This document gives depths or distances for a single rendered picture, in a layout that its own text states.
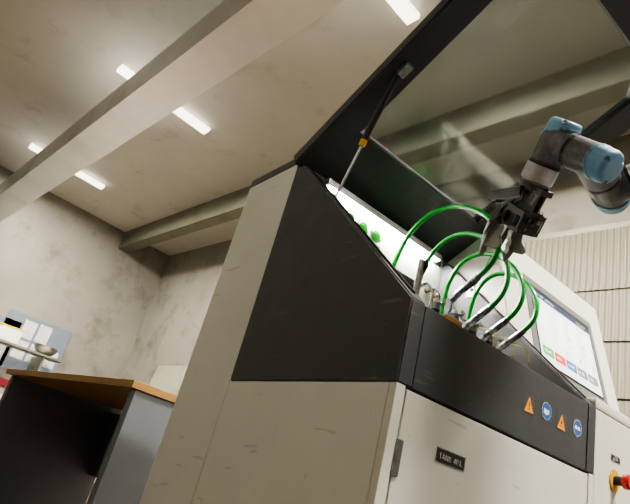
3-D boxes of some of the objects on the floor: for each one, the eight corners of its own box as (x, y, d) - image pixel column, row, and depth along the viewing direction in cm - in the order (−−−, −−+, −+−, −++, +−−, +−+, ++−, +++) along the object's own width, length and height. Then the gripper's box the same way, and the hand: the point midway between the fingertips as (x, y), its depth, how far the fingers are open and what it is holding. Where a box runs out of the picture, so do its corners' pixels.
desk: (71, 540, 336) (123, 406, 369) (220, 629, 230) (274, 431, 263) (-67, 519, 288) (7, 368, 322) (41, 620, 182) (134, 379, 216)
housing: (105, 774, 107) (300, 155, 168) (65, 708, 128) (251, 180, 189) (509, 756, 177) (544, 324, 238) (440, 715, 199) (488, 329, 260)
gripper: (526, 183, 121) (485, 266, 129) (570, 197, 127) (527, 275, 134) (504, 171, 129) (466, 250, 136) (546, 184, 134) (507, 259, 141)
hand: (492, 253), depth 137 cm, fingers open, 7 cm apart
